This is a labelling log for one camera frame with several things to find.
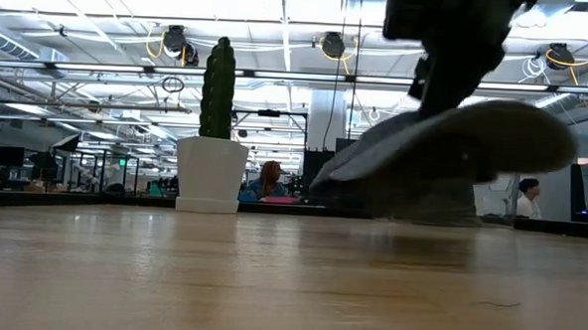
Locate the person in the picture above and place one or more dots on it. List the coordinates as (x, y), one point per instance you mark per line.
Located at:
(268, 181)
(528, 207)

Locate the black box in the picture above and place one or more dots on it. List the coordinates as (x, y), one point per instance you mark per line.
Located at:
(316, 168)

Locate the clear plastic bin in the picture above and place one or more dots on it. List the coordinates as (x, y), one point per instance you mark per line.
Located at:
(513, 199)

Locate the long ceiling light bar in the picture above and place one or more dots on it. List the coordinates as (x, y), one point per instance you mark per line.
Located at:
(298, 76)

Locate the black background rig frame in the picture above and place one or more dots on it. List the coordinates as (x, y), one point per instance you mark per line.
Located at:
(269, 113)

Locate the grey baseball cap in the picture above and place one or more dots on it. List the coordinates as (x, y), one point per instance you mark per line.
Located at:
(449, 147)

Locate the small desktop monitor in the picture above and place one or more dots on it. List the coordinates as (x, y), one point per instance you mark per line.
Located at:
(7, 156)

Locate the white hexagonal plant pot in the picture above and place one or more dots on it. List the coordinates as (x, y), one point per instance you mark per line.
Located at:
(211, 176)

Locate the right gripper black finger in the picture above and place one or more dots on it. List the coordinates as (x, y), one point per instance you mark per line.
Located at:
(451, 85)
(418, 81)

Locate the green cactus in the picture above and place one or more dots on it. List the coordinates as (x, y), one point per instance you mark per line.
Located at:
(218, 87)

